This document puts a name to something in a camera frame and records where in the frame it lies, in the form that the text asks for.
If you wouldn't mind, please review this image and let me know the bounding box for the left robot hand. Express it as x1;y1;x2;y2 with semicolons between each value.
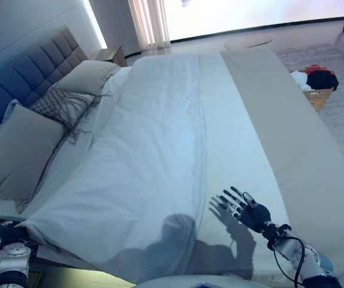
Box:
0;221;29;256

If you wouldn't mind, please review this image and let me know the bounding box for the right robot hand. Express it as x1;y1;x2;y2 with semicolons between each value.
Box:
218;185;272;234

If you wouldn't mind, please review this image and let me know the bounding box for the white duvet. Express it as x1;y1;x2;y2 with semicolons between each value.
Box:
17;53;292;285

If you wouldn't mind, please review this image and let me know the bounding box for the beige bed runner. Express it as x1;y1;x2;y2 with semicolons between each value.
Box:
219;47;344;286

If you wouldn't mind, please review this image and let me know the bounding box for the white bed sheet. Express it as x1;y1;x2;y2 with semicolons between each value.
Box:
0;66;137;283

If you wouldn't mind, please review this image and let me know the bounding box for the large beige pillow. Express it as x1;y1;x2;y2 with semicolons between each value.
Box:
0;98;65;208

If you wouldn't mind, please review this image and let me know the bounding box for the cardboard box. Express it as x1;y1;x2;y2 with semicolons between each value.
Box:
301;87;334;113

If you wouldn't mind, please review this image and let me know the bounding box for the woven fringed cushion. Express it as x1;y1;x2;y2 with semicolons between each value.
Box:
28;88;113;148

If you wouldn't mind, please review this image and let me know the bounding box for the white garment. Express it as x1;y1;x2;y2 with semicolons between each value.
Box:
289;70;311;91

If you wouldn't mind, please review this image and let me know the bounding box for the tufted upholstered headboard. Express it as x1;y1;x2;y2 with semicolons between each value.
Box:
0;25;90;145

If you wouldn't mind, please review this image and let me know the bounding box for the red garment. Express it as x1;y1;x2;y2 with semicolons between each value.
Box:
301;63;331;74

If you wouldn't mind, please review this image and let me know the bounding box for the oval beige floor mat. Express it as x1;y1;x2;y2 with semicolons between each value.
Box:
223;35;274;51

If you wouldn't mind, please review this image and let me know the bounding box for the wooden nightstand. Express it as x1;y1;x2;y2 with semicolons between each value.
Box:
95;46;128;68

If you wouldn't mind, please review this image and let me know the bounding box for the sheer beige curtain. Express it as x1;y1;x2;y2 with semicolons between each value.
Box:
126;0;171;51

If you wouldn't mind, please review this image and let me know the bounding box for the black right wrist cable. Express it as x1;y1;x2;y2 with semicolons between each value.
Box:
267;236;307;283

